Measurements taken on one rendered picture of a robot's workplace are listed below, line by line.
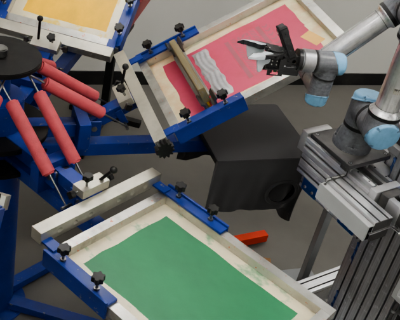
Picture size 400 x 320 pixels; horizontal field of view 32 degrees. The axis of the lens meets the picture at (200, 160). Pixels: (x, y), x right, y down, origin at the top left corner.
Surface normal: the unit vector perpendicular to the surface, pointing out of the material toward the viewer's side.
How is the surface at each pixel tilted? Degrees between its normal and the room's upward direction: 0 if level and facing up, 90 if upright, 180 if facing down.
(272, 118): 0
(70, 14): 32
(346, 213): 90
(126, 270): 0
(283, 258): 0
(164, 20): 90
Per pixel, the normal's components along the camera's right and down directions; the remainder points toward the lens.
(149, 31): 0.32, 0.59
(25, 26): 0.06, -0.40
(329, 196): -0.82, 0.18
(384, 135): 0.12, 0.69
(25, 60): 0.19, -0.80
